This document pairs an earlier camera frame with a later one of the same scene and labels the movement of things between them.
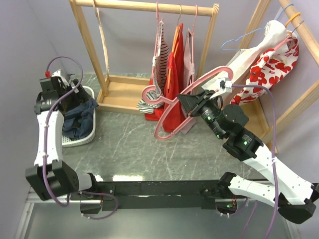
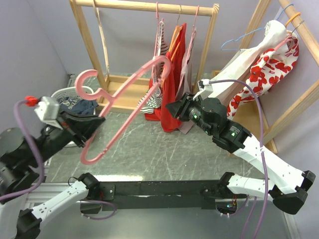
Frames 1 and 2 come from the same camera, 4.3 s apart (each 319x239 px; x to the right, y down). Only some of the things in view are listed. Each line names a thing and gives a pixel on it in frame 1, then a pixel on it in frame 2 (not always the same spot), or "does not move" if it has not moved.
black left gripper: [79, 97] to [81, 125]
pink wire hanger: [192, 33] to [189, 50]
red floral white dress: [268, 70] does not move
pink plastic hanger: [149, 94] to [111, 96]
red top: [174, 113] does not move
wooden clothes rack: [123, 93] does not move
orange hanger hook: [292, 18] does not move
